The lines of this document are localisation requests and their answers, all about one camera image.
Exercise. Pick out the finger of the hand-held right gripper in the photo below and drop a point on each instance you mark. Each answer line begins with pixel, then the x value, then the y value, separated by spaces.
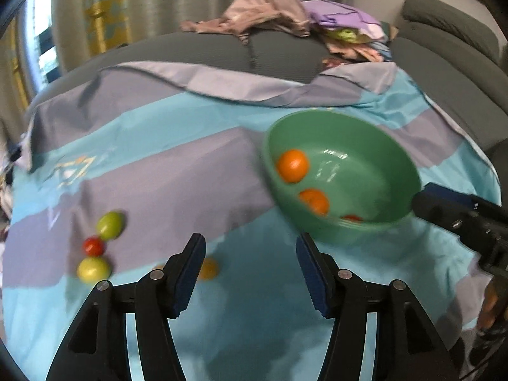
pixel 436 204

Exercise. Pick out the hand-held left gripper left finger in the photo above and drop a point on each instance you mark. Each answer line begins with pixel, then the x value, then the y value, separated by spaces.
pixel 185 285

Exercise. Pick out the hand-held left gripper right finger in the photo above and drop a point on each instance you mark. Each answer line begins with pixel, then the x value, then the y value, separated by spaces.
pixel 314 285

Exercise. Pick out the beige longan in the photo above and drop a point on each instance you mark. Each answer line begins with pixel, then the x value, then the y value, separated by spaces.
pixel 209 268

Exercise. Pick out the red cherry tomato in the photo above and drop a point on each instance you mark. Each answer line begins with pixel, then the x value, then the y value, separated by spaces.
pixel 94 246
pixel 352 218

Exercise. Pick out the green plastic bowl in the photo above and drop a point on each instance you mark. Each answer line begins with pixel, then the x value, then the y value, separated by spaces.
pixel 357 166

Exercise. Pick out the green plum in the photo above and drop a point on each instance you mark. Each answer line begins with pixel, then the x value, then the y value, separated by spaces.
pixel 112 225
pixel 93 270

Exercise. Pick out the person's right hand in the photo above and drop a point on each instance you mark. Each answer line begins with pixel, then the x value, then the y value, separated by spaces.
pixel 492 303

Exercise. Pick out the orange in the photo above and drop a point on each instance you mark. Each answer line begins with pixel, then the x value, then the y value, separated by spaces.
pixel 314 201
pixel 293 166

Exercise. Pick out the blue grey striped blanket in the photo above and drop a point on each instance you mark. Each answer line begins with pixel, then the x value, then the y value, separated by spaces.
pixel 158 166

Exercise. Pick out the pink folded cloth pile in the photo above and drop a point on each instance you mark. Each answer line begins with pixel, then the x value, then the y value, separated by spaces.
pixel 365 51

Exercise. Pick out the yellow-green cloth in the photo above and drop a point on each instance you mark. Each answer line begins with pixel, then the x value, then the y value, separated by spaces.
pixel 345 34

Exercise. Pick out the purple folded cloth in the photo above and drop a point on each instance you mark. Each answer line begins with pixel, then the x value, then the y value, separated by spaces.
pixel 341 16

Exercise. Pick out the grey sofa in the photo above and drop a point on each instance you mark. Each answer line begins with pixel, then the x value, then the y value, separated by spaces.
pixel 278 51

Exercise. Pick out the pink crumpled cloth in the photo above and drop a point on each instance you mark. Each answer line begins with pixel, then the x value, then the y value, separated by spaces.
pixel 262 12

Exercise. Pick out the window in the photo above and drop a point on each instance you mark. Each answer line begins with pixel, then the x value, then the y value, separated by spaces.
pixel 43 51

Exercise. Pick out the yellow printed curtain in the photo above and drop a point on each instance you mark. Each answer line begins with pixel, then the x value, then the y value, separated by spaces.
pixel 105 8

